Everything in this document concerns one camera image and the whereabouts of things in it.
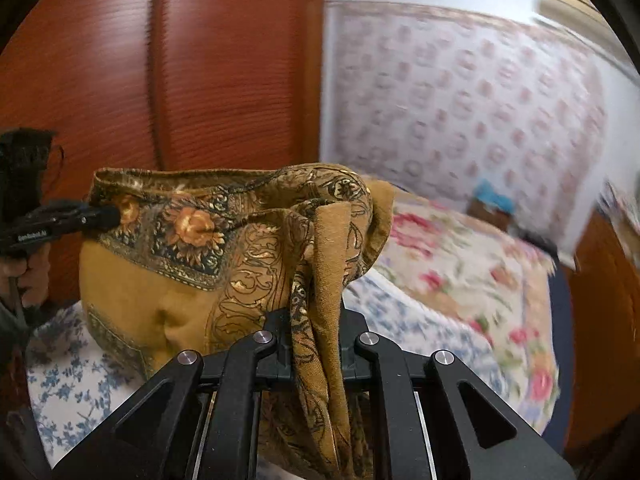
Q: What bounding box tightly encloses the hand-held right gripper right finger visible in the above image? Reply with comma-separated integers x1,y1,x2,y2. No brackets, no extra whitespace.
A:
341,309,577,480

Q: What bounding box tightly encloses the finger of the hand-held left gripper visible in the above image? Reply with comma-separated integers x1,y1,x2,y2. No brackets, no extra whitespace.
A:
75,204,122,234

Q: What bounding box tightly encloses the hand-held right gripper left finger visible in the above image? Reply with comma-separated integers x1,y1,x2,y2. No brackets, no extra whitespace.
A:
51,309,294,480

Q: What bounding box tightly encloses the brown patterned shirt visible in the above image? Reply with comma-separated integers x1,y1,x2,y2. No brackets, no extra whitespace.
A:
79,161,397,480

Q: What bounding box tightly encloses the person's left hand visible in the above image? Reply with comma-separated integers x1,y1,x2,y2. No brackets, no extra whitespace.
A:
0,244,52,324

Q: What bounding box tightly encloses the floral bedsheet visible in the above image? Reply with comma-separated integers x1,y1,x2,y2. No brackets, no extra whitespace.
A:
367,189,562,433

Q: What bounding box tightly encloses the white blue-flowered sheet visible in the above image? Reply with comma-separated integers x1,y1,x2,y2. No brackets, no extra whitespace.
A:
22,265,495,480

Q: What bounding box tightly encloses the wooden louvered wardrobe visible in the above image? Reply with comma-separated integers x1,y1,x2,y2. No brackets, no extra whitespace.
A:
0,0,327,313

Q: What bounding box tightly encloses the cardboard box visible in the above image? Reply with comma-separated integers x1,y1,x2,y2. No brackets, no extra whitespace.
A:
466,199,513,234

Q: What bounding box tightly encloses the navy bed base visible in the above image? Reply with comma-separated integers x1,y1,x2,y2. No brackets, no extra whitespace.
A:
542,259,577,443

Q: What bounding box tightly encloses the blue plastic bag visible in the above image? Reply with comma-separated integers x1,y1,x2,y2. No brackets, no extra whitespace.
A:
472,179,517,214

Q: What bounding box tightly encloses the wooden side cabinet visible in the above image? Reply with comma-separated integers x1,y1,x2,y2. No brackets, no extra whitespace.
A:
562,209,640,457

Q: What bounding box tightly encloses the sheer circle-print curtain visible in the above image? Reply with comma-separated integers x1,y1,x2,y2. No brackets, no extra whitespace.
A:
321,1,609,262

